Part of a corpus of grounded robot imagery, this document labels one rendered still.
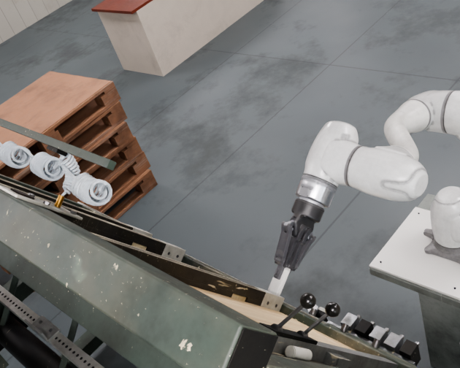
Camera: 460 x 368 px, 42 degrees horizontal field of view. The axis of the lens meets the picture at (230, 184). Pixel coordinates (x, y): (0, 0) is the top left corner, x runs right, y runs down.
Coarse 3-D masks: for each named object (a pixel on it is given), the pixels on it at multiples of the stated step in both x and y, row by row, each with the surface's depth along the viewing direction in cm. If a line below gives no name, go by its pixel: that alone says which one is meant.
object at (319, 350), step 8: (280, 344) 140; (288, 344) 142; (296, 344) 145; (304, 344) 147; (312, 344) 150; (320, 344) 156; (328, 344) 164; (272, 352) 138; (280, 352) 141; (312, 352) 151; (320, 352) 154; (336, 352) 160; (344, 352) 163; (352, 352) 170; (360, 352) 179; (320, 360) 155; (352, 360) 167; (360, 360) 171; (368, 360) 175; (376, 360) 178; (384, 360) 185
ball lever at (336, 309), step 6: (330, 306) 146; (336, 306) 146; (330, 312) 146; (336, 312) 146; (318, 318) 149; (324, 318) 148; (312, 324) 149; (300, 330) 150; (306, 330) 150; (306, 336) 150
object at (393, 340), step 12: (324, 312) 237; (336, 324) 230; (348, 324) 225; (360, 324) 223; (372, 324) 226; (360, 336) 222; (372, 336) 218; (384, 336) 218; (396, 336) 215; (384, 348) 215; (396, 348) 213; (408, 348) 210; (408, 360) 209
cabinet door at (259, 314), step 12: (228, 300) 190; (240, 300) 204; (240, 312) 175; (252, 312) 187; (264, 312) 203; (276, 312) 217; (288, 324) 196; (300, 324) 210; (312, 336) 191; (324, 336) 204; (348, 348) 197
